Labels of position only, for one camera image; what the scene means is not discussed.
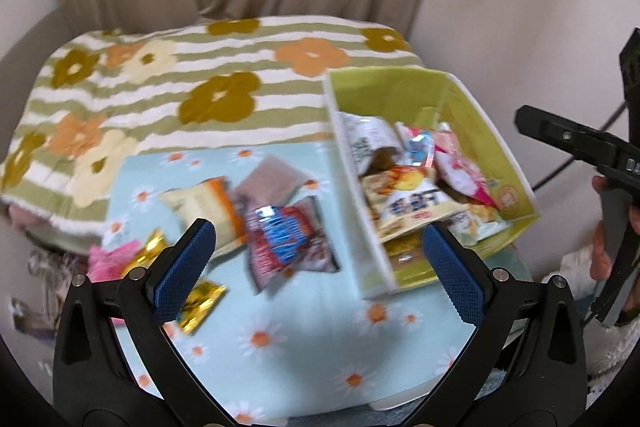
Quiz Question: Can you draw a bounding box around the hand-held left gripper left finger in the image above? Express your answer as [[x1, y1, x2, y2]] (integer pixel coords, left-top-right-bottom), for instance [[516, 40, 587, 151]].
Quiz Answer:
[[52, 218, 236, 427]]

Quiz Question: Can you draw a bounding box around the pink white snack packet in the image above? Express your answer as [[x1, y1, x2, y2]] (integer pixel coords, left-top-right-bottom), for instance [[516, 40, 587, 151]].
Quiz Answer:
[[431, 128, 502, 209]]

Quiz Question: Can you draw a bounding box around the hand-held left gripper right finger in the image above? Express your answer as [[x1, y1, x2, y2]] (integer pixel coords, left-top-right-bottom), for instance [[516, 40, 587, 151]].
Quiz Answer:
[[400, 222, 588, 427]]

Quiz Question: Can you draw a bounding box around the pink striped snack packet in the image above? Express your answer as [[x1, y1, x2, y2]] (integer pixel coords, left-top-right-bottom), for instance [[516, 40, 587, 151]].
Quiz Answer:
[[86, 241, 147, 280]]

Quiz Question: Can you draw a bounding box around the yellow black snack packet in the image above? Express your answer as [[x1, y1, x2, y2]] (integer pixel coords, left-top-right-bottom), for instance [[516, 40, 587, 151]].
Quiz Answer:
[[119, 228, 228, 337]]

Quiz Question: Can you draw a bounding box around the green striped floral blanket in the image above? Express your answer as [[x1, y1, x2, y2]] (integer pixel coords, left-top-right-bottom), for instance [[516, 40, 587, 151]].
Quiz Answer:
[[0, 16, 427, 254]]

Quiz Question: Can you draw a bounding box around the green cardboard box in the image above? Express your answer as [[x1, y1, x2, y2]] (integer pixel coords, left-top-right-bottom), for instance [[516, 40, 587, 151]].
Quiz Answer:
[[322, 67, 542, 301]]

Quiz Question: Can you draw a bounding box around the pink cloth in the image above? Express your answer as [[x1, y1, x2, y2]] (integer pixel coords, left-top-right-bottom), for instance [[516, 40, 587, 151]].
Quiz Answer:
[[4, 203, 52, 232]]

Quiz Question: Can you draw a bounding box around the person's right hand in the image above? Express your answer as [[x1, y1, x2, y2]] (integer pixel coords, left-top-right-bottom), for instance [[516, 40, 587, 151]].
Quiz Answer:
[[590, 174, 640, 282]]

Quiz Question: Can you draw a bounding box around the brown snack packet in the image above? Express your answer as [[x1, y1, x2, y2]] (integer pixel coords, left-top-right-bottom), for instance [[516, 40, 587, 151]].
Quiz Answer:
[[231, 156, 321, 209]]

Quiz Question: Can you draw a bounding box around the large white snack packet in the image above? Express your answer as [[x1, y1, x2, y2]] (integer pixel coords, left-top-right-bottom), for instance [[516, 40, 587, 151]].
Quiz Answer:
[[339, 111, 397, 175]]

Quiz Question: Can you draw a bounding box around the pale yellow snack packet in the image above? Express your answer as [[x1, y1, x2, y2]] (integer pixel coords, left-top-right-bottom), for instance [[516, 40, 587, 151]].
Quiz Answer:
[[159, 176, 247, 254]]

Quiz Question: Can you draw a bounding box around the light blue daisy tablecloth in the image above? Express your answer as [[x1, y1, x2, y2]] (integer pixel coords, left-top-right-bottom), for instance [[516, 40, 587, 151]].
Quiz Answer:
[[102, 141, 508, 425]]

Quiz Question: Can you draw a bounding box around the white silver snack packet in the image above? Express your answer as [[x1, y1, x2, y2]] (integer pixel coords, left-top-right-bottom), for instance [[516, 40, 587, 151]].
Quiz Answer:
[[449, 203, 508, 242]]

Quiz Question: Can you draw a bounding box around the dark red blue snack packet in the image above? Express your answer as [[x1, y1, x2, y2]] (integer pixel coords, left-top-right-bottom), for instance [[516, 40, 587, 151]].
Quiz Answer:
[[244, 196, 342, 294]]

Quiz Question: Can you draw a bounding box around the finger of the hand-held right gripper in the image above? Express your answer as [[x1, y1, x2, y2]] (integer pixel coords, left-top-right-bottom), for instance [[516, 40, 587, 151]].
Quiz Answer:
[[619, 27, 640, 142], [515, 104, 626, 180]]

